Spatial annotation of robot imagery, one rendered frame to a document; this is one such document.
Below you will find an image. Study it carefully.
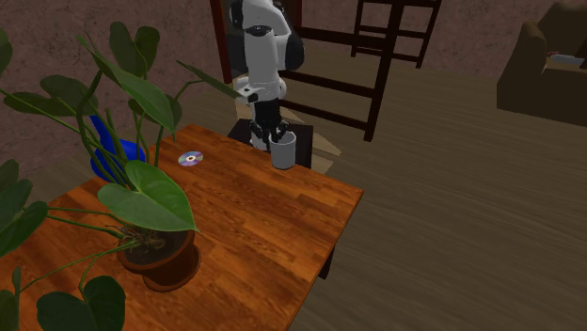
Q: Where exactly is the green potted plant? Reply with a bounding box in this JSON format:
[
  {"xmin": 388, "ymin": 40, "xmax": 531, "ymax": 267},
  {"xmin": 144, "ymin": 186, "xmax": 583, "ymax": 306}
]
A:
[{"xmin": 0, "ymin": 20, "xmax": 245, "ymax": 331}]

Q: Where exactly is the large dark wooden frame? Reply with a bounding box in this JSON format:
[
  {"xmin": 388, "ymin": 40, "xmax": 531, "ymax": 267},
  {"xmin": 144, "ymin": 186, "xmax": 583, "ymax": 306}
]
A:
[{"xmin": 209, "ymin": 0, "xmax": 405, "ymax": 143}]

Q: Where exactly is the wooden table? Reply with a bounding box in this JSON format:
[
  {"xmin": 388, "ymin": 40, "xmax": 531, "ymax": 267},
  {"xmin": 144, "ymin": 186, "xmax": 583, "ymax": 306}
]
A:
[{"xmin": 0, "ymin": 122, "xmax": 365, "ymax": 331}]

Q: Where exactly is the grey cup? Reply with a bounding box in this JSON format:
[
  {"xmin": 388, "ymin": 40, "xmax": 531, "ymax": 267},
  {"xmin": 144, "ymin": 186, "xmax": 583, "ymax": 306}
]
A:
[{"xmin": 268, "ymin": 131, "xmax": 298, "ymax": 171}]

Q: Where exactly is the brown sofa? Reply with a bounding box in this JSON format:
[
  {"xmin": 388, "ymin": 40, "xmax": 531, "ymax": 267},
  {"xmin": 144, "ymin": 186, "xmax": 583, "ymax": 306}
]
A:
[{"xmin": 496, "ymin": 1, "xmax": 587, "ymax": 129}]

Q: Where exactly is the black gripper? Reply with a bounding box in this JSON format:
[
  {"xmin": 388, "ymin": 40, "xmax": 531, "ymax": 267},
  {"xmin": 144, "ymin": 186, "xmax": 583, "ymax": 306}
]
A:
[{"xmin": 249, "ymin": 96, "xmax": 291, "ymax": 145}]

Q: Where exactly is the blue curved object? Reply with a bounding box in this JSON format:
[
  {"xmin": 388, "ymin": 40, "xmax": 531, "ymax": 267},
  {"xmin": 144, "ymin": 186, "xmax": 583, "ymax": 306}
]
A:
[{"xmin": 88, "ymin": 114, "xmax": 148, "ymax": 185}]

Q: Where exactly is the shiny compact disc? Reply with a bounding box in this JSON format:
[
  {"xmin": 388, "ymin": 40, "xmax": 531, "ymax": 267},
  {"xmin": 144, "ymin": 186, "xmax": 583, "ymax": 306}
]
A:
[{"xmin": 177, "ymin": 150, "xmax": 205, "ymax": 168}]

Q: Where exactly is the small dark wooden frame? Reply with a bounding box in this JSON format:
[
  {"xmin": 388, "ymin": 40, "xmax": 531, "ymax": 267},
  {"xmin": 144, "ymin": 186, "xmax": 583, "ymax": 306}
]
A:
[{"xmin": 350, "ymin": 0, "xmax": 444, "ymax": 71}]

